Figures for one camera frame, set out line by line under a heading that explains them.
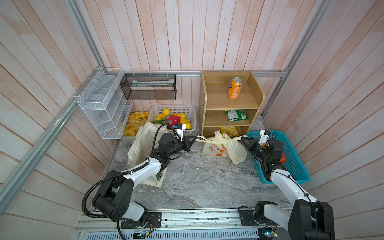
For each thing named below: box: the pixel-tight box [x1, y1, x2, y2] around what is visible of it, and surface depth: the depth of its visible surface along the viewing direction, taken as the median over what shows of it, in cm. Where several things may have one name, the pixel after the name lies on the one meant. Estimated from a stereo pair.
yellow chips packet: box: [219, 126, 241, 138], surface depth 109 cm
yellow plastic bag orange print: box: [195, 130, 248, 165], surface depth 86 cm
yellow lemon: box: [162, 108, 171, 116], surface depth 116 cm
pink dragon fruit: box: [156, 115, 181, 127], surface depth 108 cm
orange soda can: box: [227, 76, 243, 100], surface depth 81 cm
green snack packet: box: [224, 109, 250, 122], surface depth 95 cm
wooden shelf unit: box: [198, 71, 266, 136], surface depth 91 cm
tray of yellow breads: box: [123, 110, 150, 137], surface depth 112 cm
